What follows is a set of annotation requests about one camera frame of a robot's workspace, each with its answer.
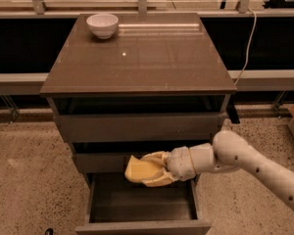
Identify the grey open bottom drawer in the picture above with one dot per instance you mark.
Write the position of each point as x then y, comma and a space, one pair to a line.
119, 207

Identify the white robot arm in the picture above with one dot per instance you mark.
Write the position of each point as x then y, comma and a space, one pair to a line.
228, 152

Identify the grey top drawer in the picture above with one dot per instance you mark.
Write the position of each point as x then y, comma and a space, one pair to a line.
127, 128

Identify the grey drawer cabinet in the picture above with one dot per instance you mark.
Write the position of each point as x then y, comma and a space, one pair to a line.
161, 64

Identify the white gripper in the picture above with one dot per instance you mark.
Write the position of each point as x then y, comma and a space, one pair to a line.
180, 164

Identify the white ceramic bowl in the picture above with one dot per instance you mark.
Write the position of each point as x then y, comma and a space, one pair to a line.
103, 26

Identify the yellow sponge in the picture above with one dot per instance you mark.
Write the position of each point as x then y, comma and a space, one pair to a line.
137, 171

